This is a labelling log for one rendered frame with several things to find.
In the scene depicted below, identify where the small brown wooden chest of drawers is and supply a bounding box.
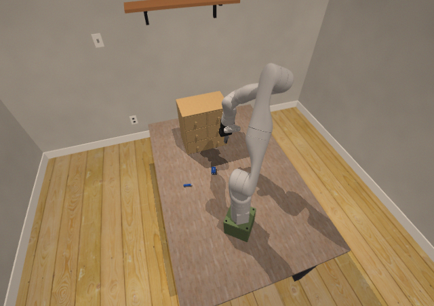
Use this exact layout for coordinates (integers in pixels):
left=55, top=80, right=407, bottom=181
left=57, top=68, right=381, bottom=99
left=176, top=91, right=224, bottom=155

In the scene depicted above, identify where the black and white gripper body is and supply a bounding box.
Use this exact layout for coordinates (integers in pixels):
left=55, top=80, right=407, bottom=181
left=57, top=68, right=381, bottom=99
left=219, top=116, right=241, bottom=137

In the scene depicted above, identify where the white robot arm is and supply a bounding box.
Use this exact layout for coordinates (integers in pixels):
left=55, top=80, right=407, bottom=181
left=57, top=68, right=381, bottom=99
left=222, top=63, right=294, bottom=225

